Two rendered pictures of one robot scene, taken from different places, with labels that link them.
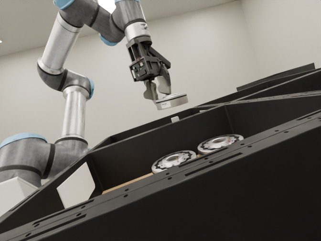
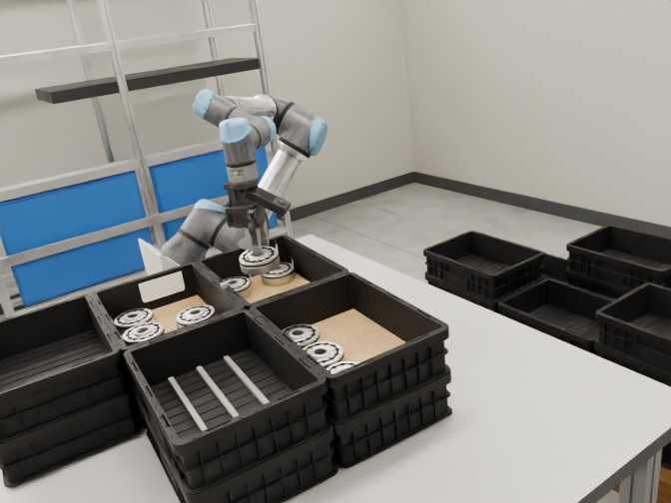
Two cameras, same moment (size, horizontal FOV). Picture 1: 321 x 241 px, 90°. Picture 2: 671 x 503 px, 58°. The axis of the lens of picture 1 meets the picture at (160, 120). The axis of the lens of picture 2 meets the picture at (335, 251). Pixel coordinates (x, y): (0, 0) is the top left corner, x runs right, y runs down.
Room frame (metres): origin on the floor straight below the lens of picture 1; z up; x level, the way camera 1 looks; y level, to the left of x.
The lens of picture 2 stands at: (0.17, -1.50, 1.57)
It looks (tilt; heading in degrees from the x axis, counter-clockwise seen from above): 22 degrees down; 68
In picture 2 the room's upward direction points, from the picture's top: 7 degrees counter-clockwise
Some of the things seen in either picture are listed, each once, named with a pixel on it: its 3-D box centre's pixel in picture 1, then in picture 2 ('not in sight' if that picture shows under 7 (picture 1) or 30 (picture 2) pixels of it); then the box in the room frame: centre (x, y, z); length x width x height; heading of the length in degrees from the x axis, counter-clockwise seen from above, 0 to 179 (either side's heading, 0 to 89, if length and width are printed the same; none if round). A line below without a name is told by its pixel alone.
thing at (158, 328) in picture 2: not in sight; (143, 332); (0.20, -0.02, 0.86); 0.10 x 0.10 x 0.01
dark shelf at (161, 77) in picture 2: not in sight; (154, 78); (0.66, 2.20, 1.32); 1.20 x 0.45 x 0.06; 10
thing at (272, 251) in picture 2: (170, 97); (258, 255); (0.52, -0.06, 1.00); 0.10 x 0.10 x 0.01
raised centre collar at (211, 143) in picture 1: (219, 141); not in sight; (0.35, -0.11, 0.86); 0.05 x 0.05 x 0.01
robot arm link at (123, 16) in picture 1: (129, 12); (238, 142); (0.53, -0.02, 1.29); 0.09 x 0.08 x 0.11; 44
